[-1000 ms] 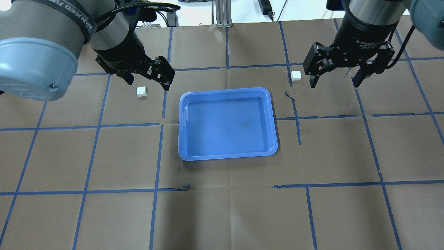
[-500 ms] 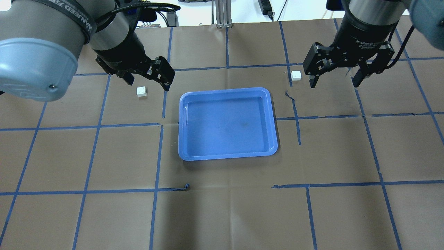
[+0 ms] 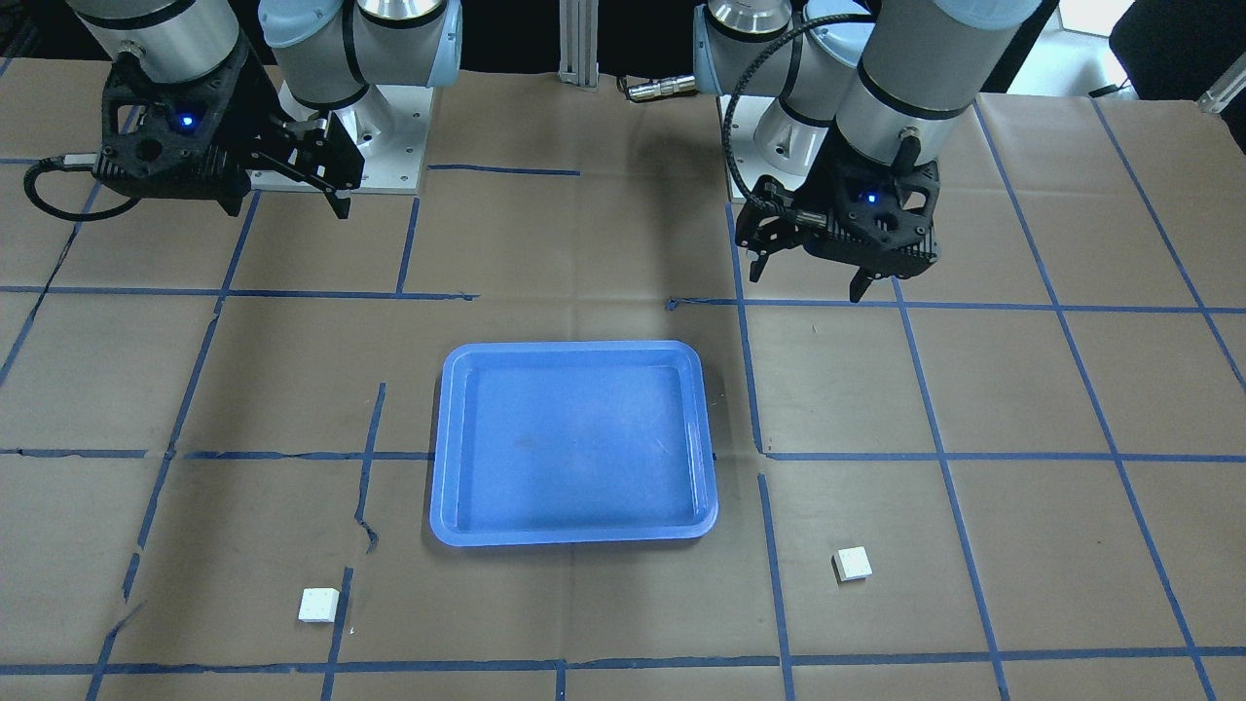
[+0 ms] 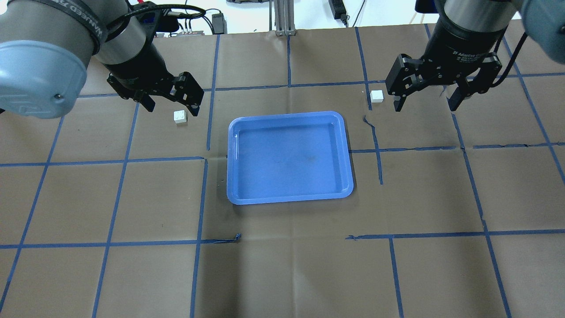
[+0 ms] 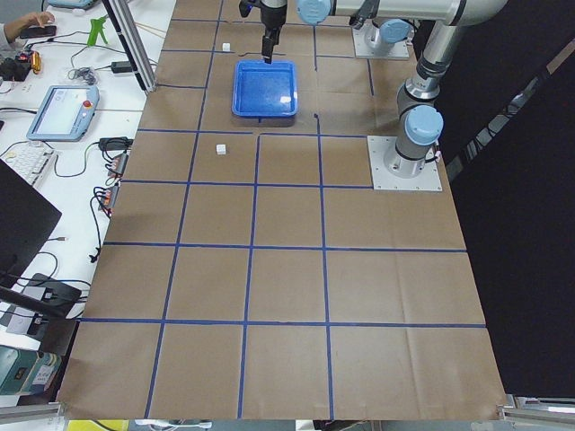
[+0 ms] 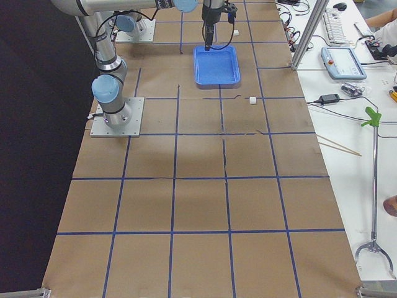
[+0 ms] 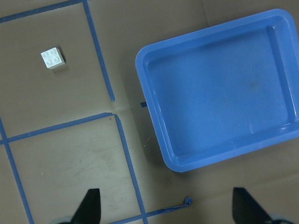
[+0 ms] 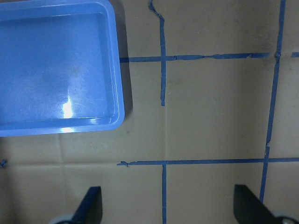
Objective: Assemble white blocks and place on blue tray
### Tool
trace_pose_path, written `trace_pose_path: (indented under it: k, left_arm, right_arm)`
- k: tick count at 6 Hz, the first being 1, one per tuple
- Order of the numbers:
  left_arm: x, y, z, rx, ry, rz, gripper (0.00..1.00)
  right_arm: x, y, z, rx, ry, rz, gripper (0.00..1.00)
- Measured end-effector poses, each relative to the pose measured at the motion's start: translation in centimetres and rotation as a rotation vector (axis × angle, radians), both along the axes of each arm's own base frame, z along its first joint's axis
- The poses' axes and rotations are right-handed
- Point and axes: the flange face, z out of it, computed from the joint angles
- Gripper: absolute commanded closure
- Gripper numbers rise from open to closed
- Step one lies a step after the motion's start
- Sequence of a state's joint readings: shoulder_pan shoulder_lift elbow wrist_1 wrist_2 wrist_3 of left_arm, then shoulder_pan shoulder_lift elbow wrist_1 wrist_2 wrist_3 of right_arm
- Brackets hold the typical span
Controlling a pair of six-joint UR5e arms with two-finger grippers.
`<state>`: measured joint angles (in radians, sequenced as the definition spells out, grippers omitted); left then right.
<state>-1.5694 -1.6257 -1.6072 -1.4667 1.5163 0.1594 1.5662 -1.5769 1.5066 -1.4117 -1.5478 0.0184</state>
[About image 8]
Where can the blue plastic tray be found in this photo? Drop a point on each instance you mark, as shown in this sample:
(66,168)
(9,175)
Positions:
(59,67)

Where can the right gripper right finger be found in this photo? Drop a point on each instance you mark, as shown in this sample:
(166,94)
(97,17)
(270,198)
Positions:
(248,209)

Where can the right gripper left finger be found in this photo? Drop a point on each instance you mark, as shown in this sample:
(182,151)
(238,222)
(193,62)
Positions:
(90,210)

